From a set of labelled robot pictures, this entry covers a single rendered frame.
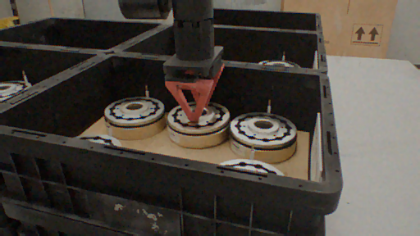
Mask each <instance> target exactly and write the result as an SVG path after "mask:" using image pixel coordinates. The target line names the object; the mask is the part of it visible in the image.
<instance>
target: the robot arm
mask: <svg viewBox="0 0 420 236"><path fill-rule="evenodd" d="M118 4H119V9H120V11H121V14H122V15H123V16H124V17H125V18H126V19H136V20H166V19H167V17H168V16H169V14H170V12H171V9H172V13H173V18H174V19H175V20H173V22H174V39H175V46H176V53H175V54H174V56H173V57H170V59H169V60H168V61H166V62H165V63H164V64H163V69H164V73H165V74H167V75H166V76H165V81H166V87H167V88H168V89H169V90H170V92H171V94H172V95H174V98H175V99H176V100H177V102H178V103H179V104H180V106H181V108H182V110H183V111H184V112H185V114H186V116H187V118H188V119H189V121H192V122H198V121H199V119H200V116H201V113H202V111H203V108H204V107H207V106H208V104H209V99H210V98H211V96H212V91H213V90H214V88H215V87H216V85H217V81H218V79H219V77H220V76H221V72H222V69H223V68H224V61H223V60H221V56H223V47H221V46H214V30H213V1H212V0H118ZM199 76H201V77H202V78H212V79H199ZM181 89H190V90H191V92H192V94H193V97H194V99H195V101H196V103H197V107H196V110H195V112H194V113H193V112H192V111H191V110H190V108H189V104H188V103H187V101H186V100H185V96H184V95H183V93H182V92H181ZM200 93H201V95H200Z"/></svg>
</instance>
